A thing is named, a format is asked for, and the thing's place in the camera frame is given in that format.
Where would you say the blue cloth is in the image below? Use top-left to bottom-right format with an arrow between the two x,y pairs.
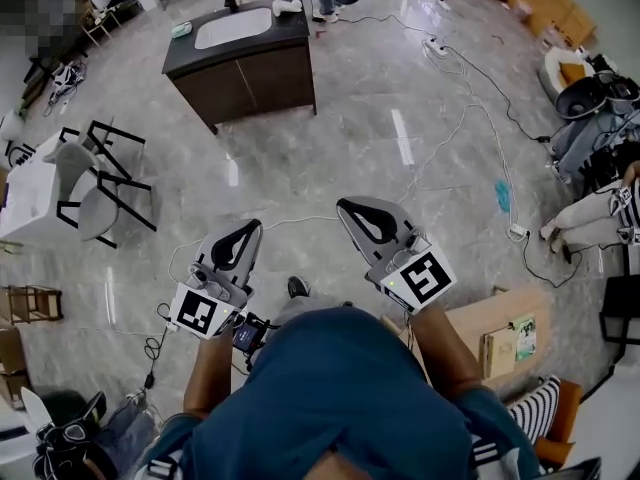
493,178 -> 516,215

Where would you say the light wooden coffee table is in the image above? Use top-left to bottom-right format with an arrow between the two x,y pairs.
382,285 -> 552,394

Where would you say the black rack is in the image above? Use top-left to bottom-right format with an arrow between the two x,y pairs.
4,142 -> 37,169

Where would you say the person's left forearm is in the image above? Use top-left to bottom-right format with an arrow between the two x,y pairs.
183,330 -> 236,419

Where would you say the white sink basin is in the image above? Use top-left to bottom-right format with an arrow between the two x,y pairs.
193,6 -> 274,51

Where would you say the person's left shoulder strap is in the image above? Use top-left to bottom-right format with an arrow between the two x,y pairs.
142,455 -> 184,480

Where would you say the black white striped cushion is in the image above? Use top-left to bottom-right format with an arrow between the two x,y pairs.
504,375 -> 562,447

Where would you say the beige book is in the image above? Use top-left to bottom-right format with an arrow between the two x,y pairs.
479,325 -> 517,381

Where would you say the white device with cables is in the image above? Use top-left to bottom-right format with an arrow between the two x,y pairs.
47,61 -> 87,112

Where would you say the green book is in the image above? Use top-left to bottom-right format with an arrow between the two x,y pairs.
509,315 -> 538,363

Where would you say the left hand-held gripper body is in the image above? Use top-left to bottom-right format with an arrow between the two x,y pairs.
168,263 -> 255,340

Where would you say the orange cushion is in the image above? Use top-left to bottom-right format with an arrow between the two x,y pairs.
559,61 -> 586,85

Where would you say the brown cardboard boxes pile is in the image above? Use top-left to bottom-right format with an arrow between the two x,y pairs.
489,0 -> 599,49

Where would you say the long black cable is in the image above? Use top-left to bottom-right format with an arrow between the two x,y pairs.
339,15 -> 439,44
442,43 -> 552,143

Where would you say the light wooden chair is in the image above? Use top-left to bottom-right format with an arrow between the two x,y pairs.
79,5 -> 124,47

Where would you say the person's right forearm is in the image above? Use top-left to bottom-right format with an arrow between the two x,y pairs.
407,302 -> 484,399

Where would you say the black waist-mounted device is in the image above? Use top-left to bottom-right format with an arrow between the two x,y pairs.
232,312 -> 271,374

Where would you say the dark wooden vanity cabinet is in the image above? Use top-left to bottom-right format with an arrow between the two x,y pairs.
161,0 -> 318,136

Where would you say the person's left leg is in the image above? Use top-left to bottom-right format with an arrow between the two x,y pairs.
272,295 -> 321,327

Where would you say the white table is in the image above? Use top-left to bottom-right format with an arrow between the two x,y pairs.
0,130 -> 69,242

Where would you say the brown frame side table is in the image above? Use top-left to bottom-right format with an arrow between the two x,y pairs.
0,285 -> 65,325

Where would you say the black low table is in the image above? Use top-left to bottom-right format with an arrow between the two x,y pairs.
598,272 -> 640,364

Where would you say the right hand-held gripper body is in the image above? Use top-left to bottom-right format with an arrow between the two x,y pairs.
365,241 -> 457,315

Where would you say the white round pet bed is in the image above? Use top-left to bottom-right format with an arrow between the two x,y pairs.
538,47 -> 599,107

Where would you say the black adapter with cable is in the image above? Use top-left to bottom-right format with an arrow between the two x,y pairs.
143,302 -> 174,392

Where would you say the person's blue shirt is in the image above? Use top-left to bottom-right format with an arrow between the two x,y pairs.
142,307 -> 541,480

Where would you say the orange armchair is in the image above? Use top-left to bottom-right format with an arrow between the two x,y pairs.
504,377 -> 585,472

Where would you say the long white cable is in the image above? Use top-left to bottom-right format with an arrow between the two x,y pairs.
439,47 -> 524,229
166,100 -> 501,319

